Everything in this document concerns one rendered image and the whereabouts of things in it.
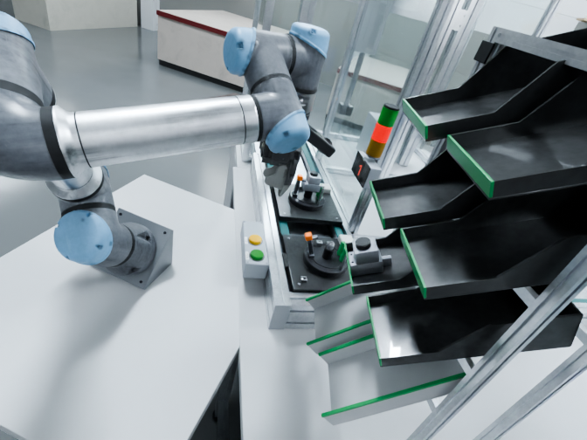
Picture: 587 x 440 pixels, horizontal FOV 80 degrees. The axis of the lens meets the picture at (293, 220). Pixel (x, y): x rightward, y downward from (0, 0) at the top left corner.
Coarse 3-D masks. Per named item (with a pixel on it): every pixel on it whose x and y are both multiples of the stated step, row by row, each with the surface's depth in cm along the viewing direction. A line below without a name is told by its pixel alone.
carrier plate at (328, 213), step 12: (276, 192) 134; (288, 192) 136; (276, 204) 129; (288, 204) 129; (324, 204) 135; (288, 216) 123; (300, 216) 125; (312, 216) 126; (324, 216) 128; (336, 216) 130
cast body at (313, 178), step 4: (308, 172) 128; (312, 172) 127; (316, 172) 127; (308, 176) 127; (312, 176) 126; (316, 176) 127; (320, 176) 127; (308, 180) 126; (312, 180) 126; (316, 180) 127; (320, 180) 127; (304, 184) 127; (308, 184) 127; (312, 184) 128; (316, 184) 128; (320, 184) 129; (304, 188) 128; (308, 188) 128; (312, 188) 128; (316, 188) 129; (320, 188) 129
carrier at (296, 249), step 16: (288, 240) 112; (304, 240) 113; (320, 240) 109; (336, 240) 118; (352, 240) 116; (288, 256) 105; (304, 256) 105; (320, 256) 106; (336, 256) 107; (288, 272) 101; (304, 272) 101; (320, 272) 101; (336, 272) 101; (304, 288) 96; (320, 288) 97
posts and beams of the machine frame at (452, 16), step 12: (456, 0) 140; (456, 12) 143; (444, 36) 148; (432, 60) 154; (432, 72) 156; (420, 84) 159; (408, 120) 169; (396, 144) 176; (396, 156) 180; (384, 168) 183
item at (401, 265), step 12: (384, 240) 75; (396, 240) 75; (348, 252) 77; (384, 252) 74; (396, 252) 73; (348, 264) 71; (396, 264) 71; (408, 264) 70; (360, 276) 70; (372, 276) 69; (384, 276) 69; (396, 276) 68; (408, 276) 64; (360, 288) 66; (372, 288) 66; (384, 288) 66; (396, 288) 66
